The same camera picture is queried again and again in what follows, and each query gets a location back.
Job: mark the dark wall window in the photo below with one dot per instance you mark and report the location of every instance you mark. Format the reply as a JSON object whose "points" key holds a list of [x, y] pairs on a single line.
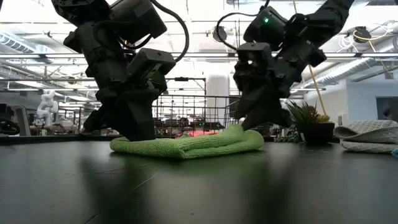
{"points": [[379, 102]]}

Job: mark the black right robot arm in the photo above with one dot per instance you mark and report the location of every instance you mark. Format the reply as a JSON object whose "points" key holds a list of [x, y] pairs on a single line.
{"points": [[326, 15]]}

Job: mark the grey microfiber towel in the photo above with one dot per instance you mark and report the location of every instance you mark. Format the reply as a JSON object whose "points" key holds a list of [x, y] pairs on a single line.
{"points": [[367, 130]]}

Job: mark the potted succulent plant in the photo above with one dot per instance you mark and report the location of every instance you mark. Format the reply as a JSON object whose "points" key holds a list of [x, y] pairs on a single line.
{"points": [[320, 133]]}

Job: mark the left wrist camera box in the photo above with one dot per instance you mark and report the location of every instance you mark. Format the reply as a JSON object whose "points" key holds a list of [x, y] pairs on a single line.
{"points": [[152, 62]]}

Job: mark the silver air duct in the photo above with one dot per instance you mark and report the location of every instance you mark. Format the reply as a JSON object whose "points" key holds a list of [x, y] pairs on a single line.
{"points": [[357, 67], [15, 43]]}

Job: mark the black background rig frame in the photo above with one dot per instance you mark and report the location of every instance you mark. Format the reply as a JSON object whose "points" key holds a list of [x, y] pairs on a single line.
{"points": [[182, 79]]}

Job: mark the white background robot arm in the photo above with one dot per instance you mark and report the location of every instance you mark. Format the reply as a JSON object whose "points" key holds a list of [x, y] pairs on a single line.
{"points": [[46, 105]]}

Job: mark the grey office chair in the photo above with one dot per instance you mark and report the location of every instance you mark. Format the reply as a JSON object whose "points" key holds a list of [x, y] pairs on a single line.
{"points": [[21, 118]]}

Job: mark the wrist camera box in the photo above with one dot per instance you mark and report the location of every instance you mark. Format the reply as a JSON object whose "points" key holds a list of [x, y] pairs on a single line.
{"points": [[255, 56], [152, 62]]}

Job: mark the white pillar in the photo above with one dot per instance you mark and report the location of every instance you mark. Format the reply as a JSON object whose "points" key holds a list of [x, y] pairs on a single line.
{"points": [[217, 87]]}

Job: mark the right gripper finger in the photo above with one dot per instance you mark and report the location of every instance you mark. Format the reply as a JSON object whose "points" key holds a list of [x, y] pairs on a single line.
{"points": [[286, 119], [261, 112]]}

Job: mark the green microfiber towel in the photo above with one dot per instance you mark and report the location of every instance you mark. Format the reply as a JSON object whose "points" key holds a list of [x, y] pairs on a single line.
{"points": [[186, 149]]}

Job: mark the pink microfiber towel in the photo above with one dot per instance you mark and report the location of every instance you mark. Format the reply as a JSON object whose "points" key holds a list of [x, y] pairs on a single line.
{"points": [[199, 133]]}

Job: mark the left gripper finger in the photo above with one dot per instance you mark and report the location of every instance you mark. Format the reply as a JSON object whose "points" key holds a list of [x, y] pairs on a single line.
{"points": [[104, 119], [136, 115]]}

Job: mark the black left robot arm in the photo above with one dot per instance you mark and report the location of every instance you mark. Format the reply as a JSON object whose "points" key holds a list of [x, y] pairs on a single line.
{"points": [[136, 18]]}

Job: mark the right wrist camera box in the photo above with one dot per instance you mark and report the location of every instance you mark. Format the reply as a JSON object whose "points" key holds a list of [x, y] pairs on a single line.
{"points": [[255, 56]]}

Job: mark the person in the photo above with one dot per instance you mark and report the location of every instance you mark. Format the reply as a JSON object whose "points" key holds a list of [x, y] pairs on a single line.
{"points": [[388, 113]]}

